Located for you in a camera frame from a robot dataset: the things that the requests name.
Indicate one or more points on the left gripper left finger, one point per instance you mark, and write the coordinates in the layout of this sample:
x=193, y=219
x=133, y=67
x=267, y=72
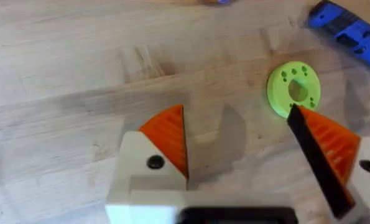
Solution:
x=147, y=161

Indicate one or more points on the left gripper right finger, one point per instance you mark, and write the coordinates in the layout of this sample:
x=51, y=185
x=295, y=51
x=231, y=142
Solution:
x=331, y=146

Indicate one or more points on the blue electric screwdriver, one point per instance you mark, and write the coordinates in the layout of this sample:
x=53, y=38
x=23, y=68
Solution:
x=348, y=31

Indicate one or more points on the green disc with holes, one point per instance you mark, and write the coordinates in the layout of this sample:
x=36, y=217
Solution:
x=293, y=88

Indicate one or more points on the small blue object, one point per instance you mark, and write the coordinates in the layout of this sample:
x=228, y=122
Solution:
x=224, y=1

